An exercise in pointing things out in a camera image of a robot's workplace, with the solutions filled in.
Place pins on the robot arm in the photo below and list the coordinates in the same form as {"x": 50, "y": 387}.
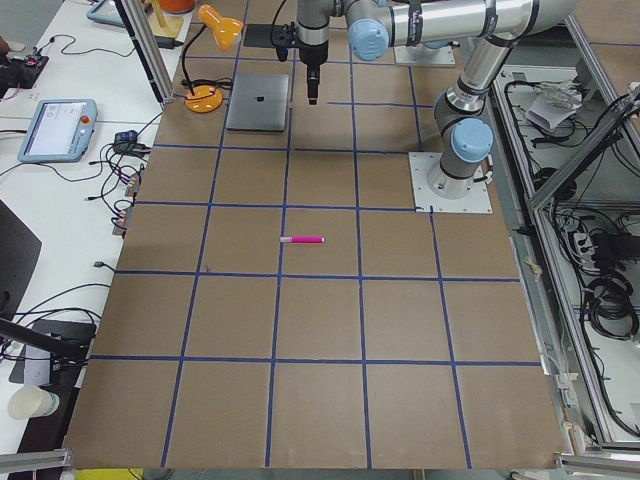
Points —
{"x": 376, "y": 26}

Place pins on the silver laptop notebook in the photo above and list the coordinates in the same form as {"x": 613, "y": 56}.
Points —
{"x": 258, "y": 102}

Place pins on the black mousepad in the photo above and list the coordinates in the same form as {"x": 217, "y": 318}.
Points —
{"x": 257, "y": 36}

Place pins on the white paper cup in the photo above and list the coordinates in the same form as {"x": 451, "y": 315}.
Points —
{"x": 32, "y": 402}

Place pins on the wooden stand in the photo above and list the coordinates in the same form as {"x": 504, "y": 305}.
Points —
{"x": 164, "y": 25}

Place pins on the black power adapter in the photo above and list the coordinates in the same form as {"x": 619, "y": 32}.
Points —
{"x": 165, "y": 42}

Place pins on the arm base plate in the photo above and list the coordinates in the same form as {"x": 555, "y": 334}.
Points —
{"x": 434, "y": 54}
{"x": 435, "y": 192}

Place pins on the pink marker pen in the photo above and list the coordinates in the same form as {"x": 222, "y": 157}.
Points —
{"x": 302, "y": 239}

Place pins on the blue teach pendant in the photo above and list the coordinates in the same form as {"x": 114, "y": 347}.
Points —
{"x": 105, "y": 12}
{"x": 59, "y": 132}

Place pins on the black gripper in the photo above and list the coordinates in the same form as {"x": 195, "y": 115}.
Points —
{"x": 312, "y": 54}

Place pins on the orange cylindrical container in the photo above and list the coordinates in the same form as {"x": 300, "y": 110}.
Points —
{"x": 177, "y": 6}

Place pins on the orange desk lamp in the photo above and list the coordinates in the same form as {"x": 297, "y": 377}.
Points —
{"x": 205, "y": 91}

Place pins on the aluminium frame post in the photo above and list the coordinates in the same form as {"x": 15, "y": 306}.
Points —
{"x": 137, "y": 26}

